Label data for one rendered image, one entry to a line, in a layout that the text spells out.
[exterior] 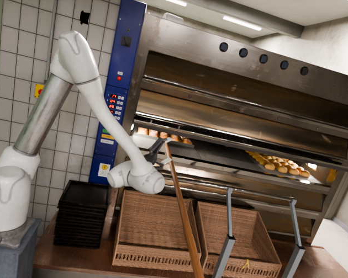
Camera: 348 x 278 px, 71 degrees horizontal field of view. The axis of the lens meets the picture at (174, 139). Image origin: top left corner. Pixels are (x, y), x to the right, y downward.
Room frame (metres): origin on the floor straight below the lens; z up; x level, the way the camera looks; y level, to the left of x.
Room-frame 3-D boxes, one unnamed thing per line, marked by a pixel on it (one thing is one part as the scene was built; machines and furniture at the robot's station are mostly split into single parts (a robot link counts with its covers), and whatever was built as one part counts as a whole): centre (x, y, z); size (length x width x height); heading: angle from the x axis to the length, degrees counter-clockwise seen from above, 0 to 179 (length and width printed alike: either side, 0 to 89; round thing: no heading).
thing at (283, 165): (2.44, -1.05, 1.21); 0.61 x 0.48 x 0.06; 11
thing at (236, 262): (1.63, -0.63, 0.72); 0.56 x 0.49 x 0.28; 100
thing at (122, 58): (2.61, 0.65, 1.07); 1.93 x 0.16 x 2.15; 11
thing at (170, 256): (1.52, -0.05, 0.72); 0.56 x 0.49 x 0.28; 103
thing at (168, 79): (1.90, -0.56, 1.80); 1.79 x 0.11 x 0.19; 101
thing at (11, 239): (0.81, 0.57, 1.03); 0.22 x 0.18 x 0.06; 12
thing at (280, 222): (1.90, -0.56, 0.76); 1.79 x 0.11 x 0.19; 101
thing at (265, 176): (1.92, -0.56, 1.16); 1.80 x 0.06 x 0.04; 101
